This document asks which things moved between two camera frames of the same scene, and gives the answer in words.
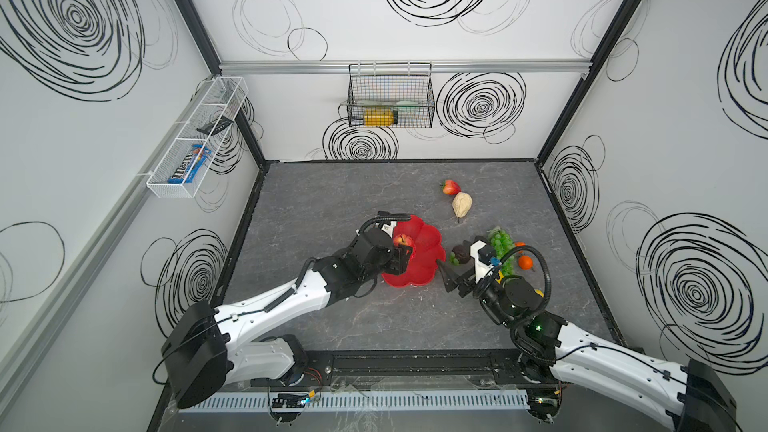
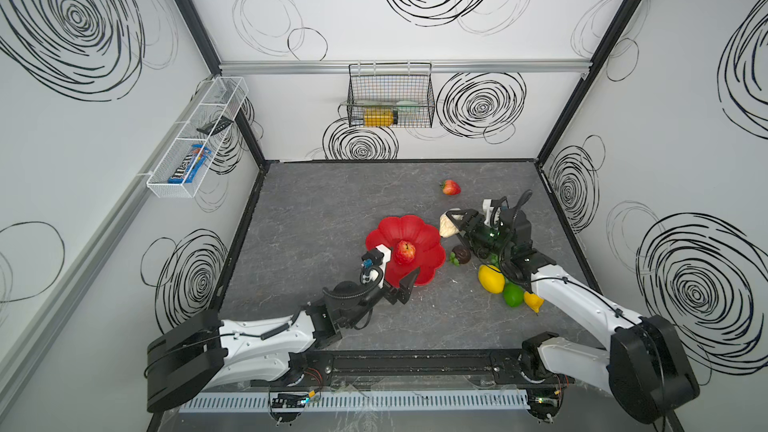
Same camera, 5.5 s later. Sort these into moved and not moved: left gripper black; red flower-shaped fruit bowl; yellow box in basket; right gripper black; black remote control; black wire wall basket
Moved: right gripper black; left gripper black
Not moved: black remote control; yellow box in basket; black wire wall basket; red flower-shaped fruit bowl
